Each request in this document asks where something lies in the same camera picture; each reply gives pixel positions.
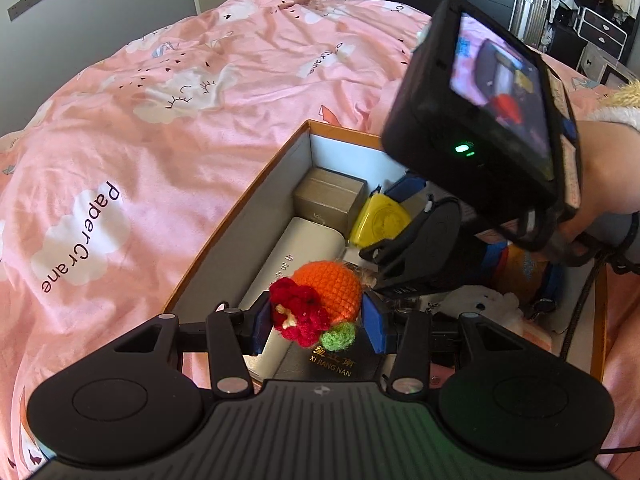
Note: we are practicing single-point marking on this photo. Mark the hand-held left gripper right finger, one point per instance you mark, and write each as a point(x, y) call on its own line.
point(374, 322)

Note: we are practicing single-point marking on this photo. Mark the silver suitcase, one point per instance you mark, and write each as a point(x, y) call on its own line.
point(530, 15)

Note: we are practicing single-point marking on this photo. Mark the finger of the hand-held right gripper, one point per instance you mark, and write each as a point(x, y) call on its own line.
point(395, 252)
point(405, 186)

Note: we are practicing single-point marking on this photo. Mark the tan small box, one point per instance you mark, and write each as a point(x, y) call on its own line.
point(325, 200)

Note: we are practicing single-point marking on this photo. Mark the orange cardboard box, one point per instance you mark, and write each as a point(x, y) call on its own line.
point(280, 200)

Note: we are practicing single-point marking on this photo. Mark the pink striped white plush toy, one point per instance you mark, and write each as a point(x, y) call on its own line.
point(480, 305)

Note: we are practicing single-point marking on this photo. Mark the blue and orange packet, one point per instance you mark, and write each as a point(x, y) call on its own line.
point(525, 265)

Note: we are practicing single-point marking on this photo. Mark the orange crochet toy red flower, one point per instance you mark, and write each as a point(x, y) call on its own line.
point(325, 290)

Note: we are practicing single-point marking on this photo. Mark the pink cloud print blanket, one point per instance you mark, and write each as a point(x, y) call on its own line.
point(150, 160)

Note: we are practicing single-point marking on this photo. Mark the white long case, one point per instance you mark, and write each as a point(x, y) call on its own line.
point(295, 255)

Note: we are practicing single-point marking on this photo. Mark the black box gold print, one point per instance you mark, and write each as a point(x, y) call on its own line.
point(330, 365)

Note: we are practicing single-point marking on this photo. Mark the person's right forearm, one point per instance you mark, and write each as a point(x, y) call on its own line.
point(610, 170)

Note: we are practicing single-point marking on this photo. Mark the yellow tape measure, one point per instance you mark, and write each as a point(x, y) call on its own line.
point(377, 220)

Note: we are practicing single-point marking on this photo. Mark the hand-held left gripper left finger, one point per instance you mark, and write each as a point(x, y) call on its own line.
point(260, 327)

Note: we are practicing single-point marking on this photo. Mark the black drawer unit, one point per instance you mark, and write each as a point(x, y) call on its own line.
point(602, 30)

